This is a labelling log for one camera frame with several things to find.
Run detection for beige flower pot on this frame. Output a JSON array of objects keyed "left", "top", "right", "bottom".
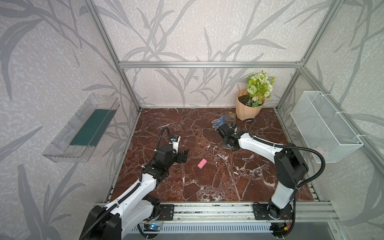
[{"left": 236, "top": 89, "right": 266, "bottom": 121}]

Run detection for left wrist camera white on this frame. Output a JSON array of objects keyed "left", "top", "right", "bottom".
[{"left": 170, "top": 135, "right": 181, "bottom": 154}]

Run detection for white wire basket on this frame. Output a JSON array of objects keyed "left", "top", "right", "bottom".
[{"left": 291, "top": 91, "right": 364, "bottom": 163}]

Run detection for pink block lower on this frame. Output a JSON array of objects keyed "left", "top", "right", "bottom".
[{"left": 197, "top": 159, "right": 208, "bottom": 169}]

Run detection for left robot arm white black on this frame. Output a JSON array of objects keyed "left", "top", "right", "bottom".
[{"left": 80, "top": 135, "right": 189, "bottom": 240}]

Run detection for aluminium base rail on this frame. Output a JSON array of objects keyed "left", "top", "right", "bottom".
[{"left": 86, "top": 201, "right": 341, "bottom": 224}]

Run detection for green circuit board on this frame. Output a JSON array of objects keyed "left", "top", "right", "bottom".
[{"left": 144, "top": 223, "right": 162, "bottom": 232}]

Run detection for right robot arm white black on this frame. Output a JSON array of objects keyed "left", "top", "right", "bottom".
[{"left": 212, "top": 116, "right": 326, "bottom": 220}]

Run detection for clear plastic tray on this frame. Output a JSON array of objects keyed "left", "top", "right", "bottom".
[{"left": 43, "top": 94, "right": 120, "bottom": 163}]

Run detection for green artificial plant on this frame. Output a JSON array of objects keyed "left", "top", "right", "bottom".
[{"left": 243, "top": 71, "right": 275, "bottom": 108}]

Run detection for blue dotted work glove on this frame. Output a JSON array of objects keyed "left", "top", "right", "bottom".
[{"left": 212, "top": 116, "right": 227, "bottom": 129}]

